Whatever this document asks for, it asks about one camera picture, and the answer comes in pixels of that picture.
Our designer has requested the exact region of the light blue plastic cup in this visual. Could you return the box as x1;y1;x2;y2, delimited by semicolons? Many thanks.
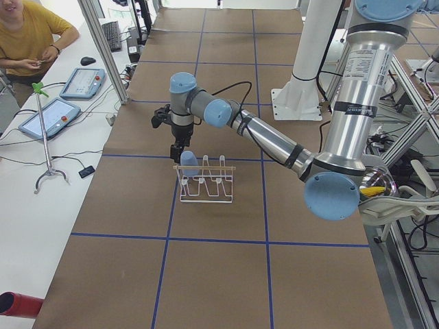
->
180;150;200;178

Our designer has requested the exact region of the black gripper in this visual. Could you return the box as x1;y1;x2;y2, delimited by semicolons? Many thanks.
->
170;123;194;162

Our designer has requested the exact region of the near blue teach pendant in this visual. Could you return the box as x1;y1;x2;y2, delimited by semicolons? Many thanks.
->
19;98;80;139

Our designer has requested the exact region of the black keyboard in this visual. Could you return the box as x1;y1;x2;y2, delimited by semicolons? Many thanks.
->
101;21;122;52

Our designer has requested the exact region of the person in yellow shirt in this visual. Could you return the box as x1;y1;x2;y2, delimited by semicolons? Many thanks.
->
1;1;80;106

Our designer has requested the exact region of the small black device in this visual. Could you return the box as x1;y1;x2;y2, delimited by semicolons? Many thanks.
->
78;165;95;179

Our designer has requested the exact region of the metal stand with green clip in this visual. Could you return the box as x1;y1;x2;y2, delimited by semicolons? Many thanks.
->
32;82;69;195

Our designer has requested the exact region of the aluminium frame post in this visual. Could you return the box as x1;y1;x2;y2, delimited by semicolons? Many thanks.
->
78;0;128;105

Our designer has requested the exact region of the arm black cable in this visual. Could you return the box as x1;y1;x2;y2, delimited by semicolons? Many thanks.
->
191;80;302;165

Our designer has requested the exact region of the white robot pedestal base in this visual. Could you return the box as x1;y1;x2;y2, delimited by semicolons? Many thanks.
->
272;0;350;121

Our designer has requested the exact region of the blue teach pendant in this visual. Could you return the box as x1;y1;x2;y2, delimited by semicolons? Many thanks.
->
19;98;80;139
60;68;106;100

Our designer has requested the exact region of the white wire cup holder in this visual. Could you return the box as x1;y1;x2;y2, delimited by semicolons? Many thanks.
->
173;155;236;204

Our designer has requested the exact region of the red cylinder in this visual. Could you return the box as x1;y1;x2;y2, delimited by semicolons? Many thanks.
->
1;292;44;319

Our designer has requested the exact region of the small metal cup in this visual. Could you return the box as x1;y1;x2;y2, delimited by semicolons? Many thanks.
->
106;113;116;126

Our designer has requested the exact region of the far blue teach pendant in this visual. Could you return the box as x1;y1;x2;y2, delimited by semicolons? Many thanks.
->
60;68;106;100

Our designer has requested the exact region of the black computer mouse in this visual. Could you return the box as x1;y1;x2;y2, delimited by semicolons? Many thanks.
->
80;56;96;66

